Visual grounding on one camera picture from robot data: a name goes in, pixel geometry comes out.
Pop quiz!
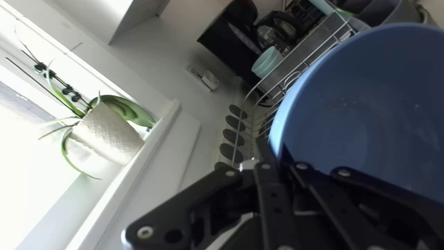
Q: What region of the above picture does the white potted plant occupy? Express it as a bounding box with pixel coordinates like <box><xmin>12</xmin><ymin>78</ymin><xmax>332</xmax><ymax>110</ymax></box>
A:
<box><xmin>7</xmin><ymin>44</ymin><xmax>157</xmax><ymax>179</ymax></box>

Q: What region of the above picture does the wall power outlet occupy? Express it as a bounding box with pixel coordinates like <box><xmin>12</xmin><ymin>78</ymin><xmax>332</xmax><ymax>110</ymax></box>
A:
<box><xmin>191</xmin><ymin>69</ymin><xmax>219</xmax><ymax>92</ymax></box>

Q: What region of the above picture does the steel dish rack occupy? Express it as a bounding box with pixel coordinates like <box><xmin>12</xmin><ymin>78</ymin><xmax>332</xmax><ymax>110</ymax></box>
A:
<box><xmin>215</xmin><ymin>11</ymin><xmax>369</xmax><ymax>168</ymax></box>

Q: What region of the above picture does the white wall cabinet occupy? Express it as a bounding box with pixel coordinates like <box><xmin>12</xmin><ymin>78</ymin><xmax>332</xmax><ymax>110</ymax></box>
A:
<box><xmin>49</xmin><ymin>0</ymin><xmax>171</xmax><ymax>43</ymax></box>

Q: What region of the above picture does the blue bowl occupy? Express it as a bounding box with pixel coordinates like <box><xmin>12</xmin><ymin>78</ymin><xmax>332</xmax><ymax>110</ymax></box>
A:
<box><xmin>269</xmin><ymin>24</ymin><xmax>444</xmax><ymax>203</ymax></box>

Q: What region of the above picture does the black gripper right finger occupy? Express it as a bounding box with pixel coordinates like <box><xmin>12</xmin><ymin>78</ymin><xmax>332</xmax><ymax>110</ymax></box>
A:
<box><xmin>290</xmin><ymin>162</ymin><xmax>444</xmax><ymax>250</ymax></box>

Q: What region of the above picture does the white window frame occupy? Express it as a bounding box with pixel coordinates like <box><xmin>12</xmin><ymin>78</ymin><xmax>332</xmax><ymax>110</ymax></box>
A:
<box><xmin>0</xmin><ymin>4</ymin><xmax>179</xmax><ymax>250</ymax></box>

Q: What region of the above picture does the light green cup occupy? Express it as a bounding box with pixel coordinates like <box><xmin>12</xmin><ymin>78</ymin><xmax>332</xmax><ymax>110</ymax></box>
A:
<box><xmin>251</xmin><ymin>46</ymin><xmax>283</xmax><ymax>78</ymax></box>

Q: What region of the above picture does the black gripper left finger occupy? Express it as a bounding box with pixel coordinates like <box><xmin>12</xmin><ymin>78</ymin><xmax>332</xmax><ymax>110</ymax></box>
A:
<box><xmin>121</xmin><ymin>162</ymin><xmax>277</xmax><ymax>250</ymax></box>

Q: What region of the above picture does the black coffee maker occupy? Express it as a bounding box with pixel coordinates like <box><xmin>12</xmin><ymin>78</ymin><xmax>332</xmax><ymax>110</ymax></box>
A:
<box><xmin>197</xmin><ymin>0</ymin><xmax>325</xmax><ymax>85</ymax></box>

